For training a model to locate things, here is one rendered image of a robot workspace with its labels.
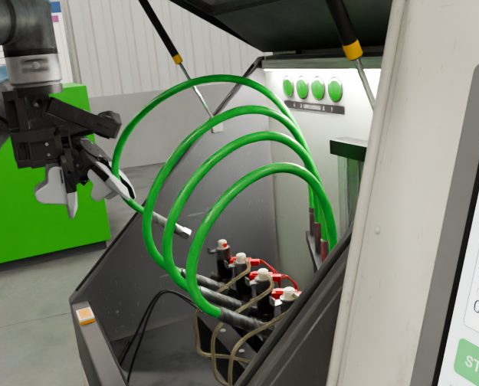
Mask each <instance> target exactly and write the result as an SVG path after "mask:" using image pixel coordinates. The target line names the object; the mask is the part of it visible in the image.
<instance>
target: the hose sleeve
mask: <svg viewBox="0 0 479 386"><path fill-rule="evenodd" d="M166 221H167V218H164V217H163V216H161V215H159V214H157V213H155V212H154V211H153V215H152V222H154V223H156V224H158V225H160V226H162V227H165V226H166ZM183 230H184V228H183V227H182V226H180V225H178V224H176V227H175V230H174V233H175V234H178V235H181V233H182V232H183Z"/></svg>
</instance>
